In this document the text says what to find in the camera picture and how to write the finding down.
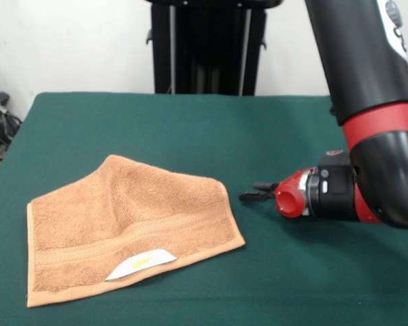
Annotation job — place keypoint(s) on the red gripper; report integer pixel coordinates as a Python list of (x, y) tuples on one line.
[(290, 197)]

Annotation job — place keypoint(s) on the orange terry towel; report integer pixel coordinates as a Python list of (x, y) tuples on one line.
[(88, 231)]

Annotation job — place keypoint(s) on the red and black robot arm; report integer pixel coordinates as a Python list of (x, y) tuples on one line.
[(370, 102)]

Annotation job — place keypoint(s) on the dark green table cloth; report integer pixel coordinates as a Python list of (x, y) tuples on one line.
[(224, 136)]

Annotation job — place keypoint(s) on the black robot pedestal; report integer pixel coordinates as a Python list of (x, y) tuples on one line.
[(207, 51)]

